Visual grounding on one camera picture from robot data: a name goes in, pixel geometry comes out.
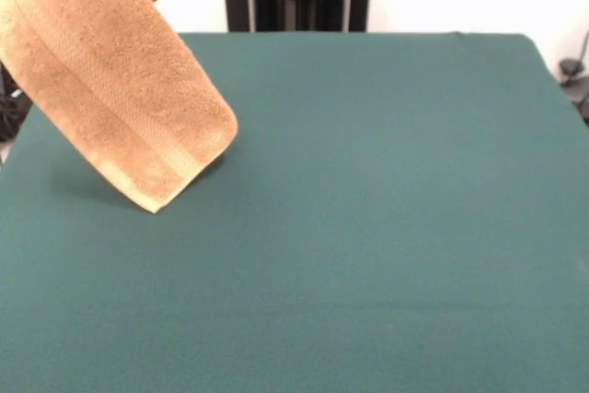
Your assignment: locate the tan terry towel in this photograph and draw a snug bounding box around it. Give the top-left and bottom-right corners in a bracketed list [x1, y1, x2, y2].
[0, 0, 240, 215]

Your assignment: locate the dark green tablecloth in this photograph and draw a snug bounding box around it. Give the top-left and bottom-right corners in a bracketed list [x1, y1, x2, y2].
[0, 31, 589, 393]

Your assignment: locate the black device with cable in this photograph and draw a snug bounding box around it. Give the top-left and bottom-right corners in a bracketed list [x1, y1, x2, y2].
[559, 57, 589, 125]

